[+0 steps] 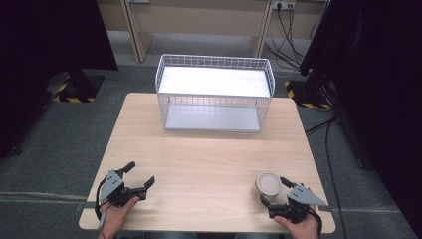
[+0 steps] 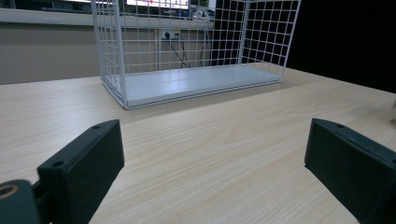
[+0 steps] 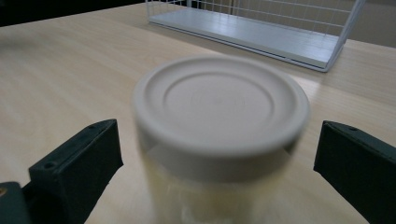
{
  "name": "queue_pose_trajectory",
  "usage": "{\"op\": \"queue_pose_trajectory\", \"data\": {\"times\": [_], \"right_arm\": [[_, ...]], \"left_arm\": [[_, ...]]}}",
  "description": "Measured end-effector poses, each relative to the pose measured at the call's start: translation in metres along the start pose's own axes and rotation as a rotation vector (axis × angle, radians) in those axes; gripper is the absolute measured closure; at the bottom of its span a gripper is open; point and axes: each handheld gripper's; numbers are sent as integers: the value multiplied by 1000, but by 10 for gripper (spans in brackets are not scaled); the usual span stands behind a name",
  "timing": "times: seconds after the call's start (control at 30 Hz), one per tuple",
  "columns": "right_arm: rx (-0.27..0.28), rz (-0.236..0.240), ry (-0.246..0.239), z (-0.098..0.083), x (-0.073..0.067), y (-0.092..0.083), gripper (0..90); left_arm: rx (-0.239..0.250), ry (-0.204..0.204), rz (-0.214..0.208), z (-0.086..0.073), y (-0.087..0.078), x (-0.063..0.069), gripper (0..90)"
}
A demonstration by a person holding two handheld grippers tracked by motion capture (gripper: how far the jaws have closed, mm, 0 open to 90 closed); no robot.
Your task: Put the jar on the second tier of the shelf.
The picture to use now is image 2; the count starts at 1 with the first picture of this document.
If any black cable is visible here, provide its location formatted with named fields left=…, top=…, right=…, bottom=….
left=164, top=32, right=191, bottom=69

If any computer monitor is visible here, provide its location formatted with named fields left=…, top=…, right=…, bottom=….
left=124, top=0, right=191, bottom=10

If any white wire basket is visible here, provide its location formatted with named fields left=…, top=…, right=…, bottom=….
left=90, top=0, right=303, bottom=110

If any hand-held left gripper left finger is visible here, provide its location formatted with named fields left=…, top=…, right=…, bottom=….
left=36, top=119, right=126, bottom=224

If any wall power socket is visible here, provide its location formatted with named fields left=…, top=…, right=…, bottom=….
left=160, top=29, right=181, bottom=41

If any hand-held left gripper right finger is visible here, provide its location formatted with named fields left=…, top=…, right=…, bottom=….
left=304, top=118, right=396, bottom=224

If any grey desk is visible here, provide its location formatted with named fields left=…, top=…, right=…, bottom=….
left=0, top=7, right=216, bottom=31

